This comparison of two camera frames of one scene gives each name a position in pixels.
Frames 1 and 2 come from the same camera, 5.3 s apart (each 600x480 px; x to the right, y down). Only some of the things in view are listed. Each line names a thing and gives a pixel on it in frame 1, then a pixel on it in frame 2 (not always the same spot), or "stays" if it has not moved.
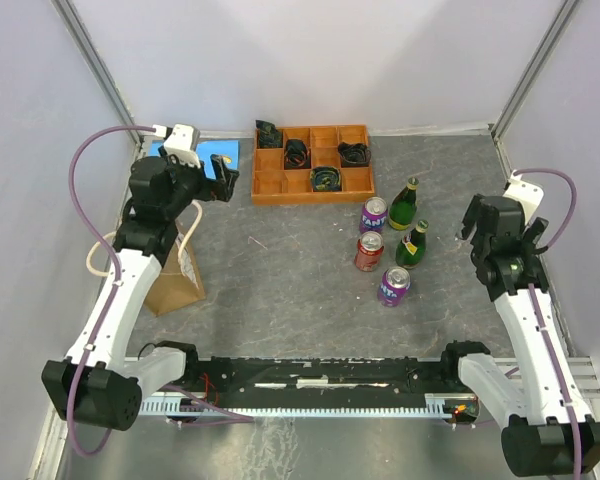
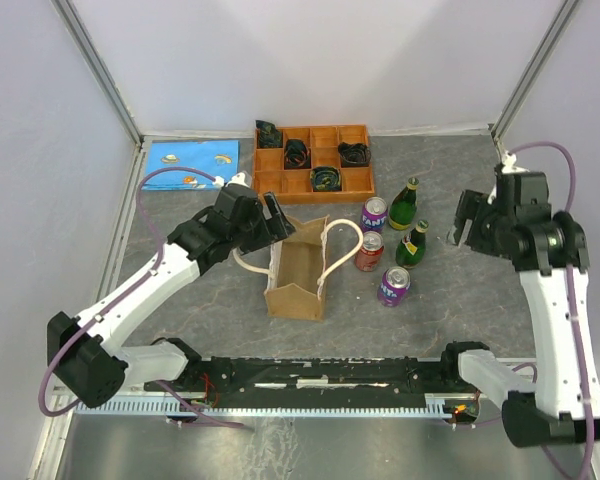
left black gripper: [224, 177] -> [273, 229]
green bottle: [403, 206] stays
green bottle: [412, 245] stays
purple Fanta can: [374, 214] stays
